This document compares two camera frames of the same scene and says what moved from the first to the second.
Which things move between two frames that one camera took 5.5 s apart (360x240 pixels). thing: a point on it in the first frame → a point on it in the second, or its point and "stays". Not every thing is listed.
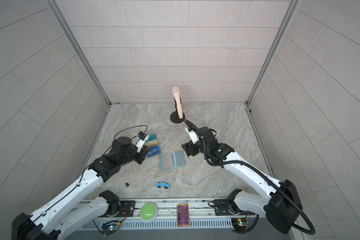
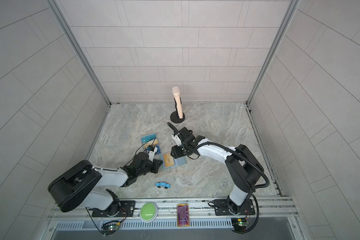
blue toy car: (165, 185) stays
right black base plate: (222, 207) stays
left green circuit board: (110, 226) stays
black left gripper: (143, 152) → (156, 165)
